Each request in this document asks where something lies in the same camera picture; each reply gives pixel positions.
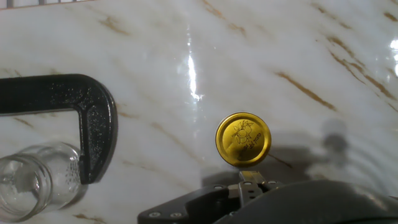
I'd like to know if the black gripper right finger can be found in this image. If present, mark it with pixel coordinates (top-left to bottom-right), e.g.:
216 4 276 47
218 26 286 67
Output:
251 170 284 200

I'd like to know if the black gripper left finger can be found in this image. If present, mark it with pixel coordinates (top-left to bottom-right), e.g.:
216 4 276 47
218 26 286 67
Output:
137 170 253 224

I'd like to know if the gold metal jar lid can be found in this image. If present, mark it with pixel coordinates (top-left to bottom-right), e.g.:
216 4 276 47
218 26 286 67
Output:
215 111 272 169

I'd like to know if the clear glass jar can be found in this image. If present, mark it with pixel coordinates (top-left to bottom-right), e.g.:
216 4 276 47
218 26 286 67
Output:
0 141 85 223

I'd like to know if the black metal C-clamp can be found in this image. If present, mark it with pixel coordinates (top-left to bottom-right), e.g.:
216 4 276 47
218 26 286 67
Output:
0 73 118 185

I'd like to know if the marble pattern board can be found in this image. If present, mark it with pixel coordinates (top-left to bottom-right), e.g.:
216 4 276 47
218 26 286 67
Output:
0 0 398 224

